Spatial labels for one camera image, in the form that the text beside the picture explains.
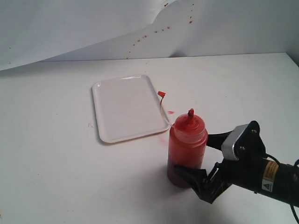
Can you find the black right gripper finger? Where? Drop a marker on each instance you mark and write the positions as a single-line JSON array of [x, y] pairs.
[[192, 177], [216, 140]]

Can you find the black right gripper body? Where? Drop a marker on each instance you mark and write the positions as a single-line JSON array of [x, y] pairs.
[[243, 154]]

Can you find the red sauce squeeze bottle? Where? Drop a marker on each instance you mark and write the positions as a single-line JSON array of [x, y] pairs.
[[187, 143]]

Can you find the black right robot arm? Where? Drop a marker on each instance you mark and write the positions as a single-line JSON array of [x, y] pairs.
[[279, 181]]

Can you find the white rectangular plastic tray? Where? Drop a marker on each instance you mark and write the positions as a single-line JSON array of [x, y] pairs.
[[127, 108]]

